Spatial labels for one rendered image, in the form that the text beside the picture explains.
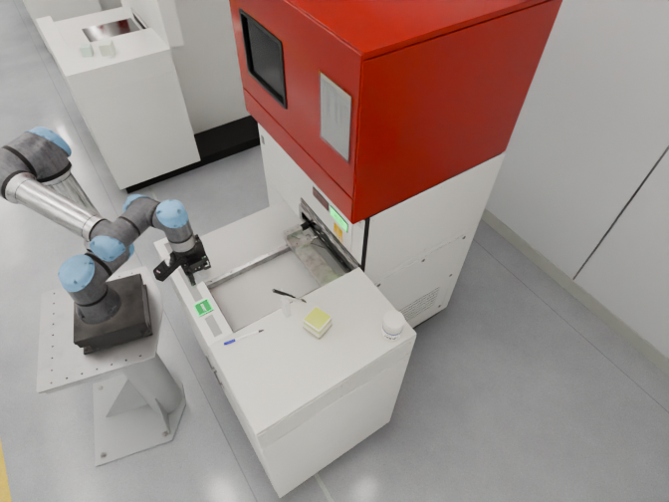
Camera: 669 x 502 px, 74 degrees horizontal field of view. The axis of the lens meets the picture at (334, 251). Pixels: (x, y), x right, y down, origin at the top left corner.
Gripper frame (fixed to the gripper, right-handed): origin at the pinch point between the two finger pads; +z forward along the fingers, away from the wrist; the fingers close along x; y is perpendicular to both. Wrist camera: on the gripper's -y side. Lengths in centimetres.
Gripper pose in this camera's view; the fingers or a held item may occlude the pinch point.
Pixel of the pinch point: (192, 285)
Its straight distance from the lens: 156.2
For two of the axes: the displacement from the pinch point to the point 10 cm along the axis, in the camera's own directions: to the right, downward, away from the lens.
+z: -0.1, 6.4, 7.7
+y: 8.4, -4.2, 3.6
